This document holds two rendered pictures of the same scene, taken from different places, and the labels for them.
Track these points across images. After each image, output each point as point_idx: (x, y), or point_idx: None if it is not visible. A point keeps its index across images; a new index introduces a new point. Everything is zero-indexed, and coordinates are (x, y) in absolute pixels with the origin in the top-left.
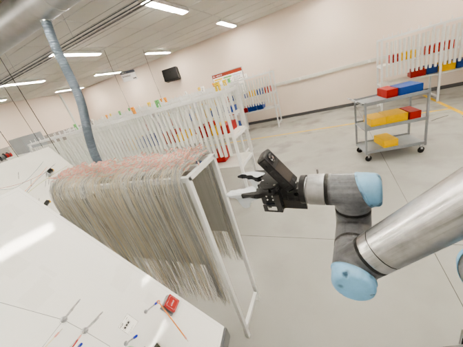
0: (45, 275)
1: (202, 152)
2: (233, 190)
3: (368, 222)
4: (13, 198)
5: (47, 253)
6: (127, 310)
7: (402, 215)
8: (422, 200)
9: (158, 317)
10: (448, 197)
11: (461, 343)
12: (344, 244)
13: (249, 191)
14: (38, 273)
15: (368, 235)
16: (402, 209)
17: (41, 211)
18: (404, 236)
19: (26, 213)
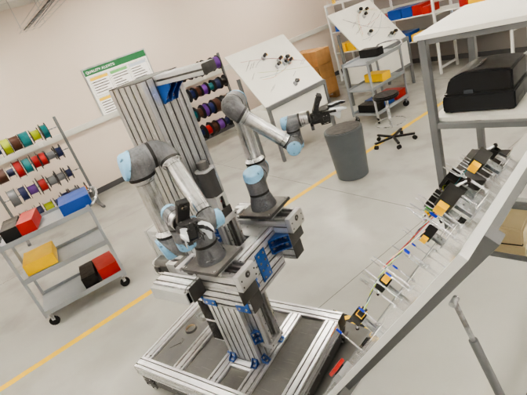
0: (423, 278)
1: None
2: (208, 226)
3: None
4: (459, 248)
5: (423, 282)
6: (374, 335)
7: (194, 188)
8: (188, 182)
9: (354, 359)
10: (188, 175)
11: (190, 302)
12: (205, 216)
13: (203, 222)
14: (427, 273)
15: (201, 201)
16: (190, 189)
17: (430, 281)
18: (200, 190)
19: (443, 264)
